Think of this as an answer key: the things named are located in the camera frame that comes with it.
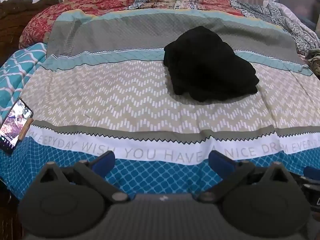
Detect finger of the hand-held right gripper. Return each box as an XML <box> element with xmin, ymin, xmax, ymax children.
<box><xmin>303</xmin><ymin>166</ymin><xmax>320</xmax><ymax>181</ymax></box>

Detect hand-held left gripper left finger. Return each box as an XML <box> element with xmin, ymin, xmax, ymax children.
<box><xmin>37</xmin><ymin>151</ymin><xmax>130</xmax><ymax>203</ymax></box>

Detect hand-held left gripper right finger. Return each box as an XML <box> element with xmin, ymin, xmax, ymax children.
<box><xmin>197</xmin><ymin>151</ymin><xmax>291</xmax><ymax>203</ymax></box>

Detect black pants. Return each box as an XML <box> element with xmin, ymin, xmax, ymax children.
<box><xmin>163</xmin><ymin>26</ymin><xmax>258</xmax><ymax>103</ymax></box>

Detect striped zigzag bed cover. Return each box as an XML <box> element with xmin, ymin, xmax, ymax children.
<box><xmin>0</xmin><ymin>9</ymin><xmax>320</xmax><ymax>200</ymax></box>

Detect wooden phone clip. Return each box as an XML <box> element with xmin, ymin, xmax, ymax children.
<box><xmin>18</xmin><ymin>118</ymin><xmax>34</xmax><ymax>141</ymax></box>

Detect smartphone with lit screen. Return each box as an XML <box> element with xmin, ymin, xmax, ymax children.
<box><xmin>0</xmin><ymin>98</ymin><xmax>34</xmax><ymax>155</ymax></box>

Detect olive crumpled cloth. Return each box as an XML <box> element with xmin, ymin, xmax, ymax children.
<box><xmin>305</xmin><ymin>48</ymin><xmax>320</xmax><ymax>78</ymax></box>

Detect teal lattice pillow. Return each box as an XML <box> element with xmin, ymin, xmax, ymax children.
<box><xmin>0</xmin><ymin>42</ymin><xmax>48</xmax><ymax>117</ymax></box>

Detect grey patterned blanket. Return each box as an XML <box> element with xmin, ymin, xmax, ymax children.
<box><xmin>230</xmin><ymin>0</ymin><xmax>320</xmax><ymax>55</ymax></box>

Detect red floral quilt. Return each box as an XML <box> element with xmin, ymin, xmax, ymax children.
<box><xmin>19</xmin><ymin>0</ymin><xmax>244</xmax><ymax>50</ymax></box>

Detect dark wooden headboard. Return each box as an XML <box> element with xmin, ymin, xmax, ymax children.
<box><xmin>0</xmin><ymin>0</ymin><xmax>60</xmax><ymax>68</ymax></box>

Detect clear plastic storage box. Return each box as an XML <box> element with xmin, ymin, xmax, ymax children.
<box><xmin>277</xmin><ymin>0</ymin><xmax>320</xmax><ymax>30</ymax></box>

